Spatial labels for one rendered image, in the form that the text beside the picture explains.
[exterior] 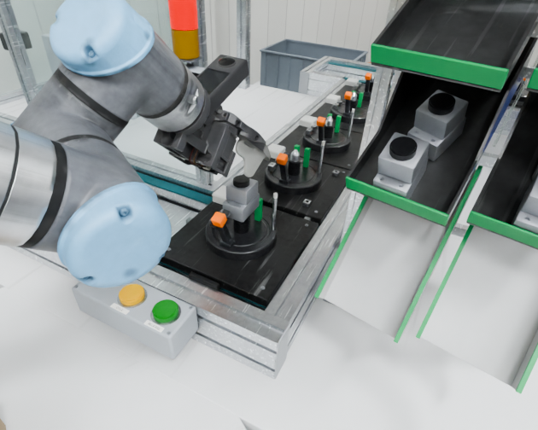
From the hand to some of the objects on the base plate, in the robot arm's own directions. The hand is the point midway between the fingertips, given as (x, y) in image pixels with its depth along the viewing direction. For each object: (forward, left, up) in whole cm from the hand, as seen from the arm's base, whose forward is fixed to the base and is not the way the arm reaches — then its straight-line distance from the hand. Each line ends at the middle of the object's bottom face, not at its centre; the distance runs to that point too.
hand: (244, 147), depth 64 cm
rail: (-28, +16, -30) cm, 44 cm away
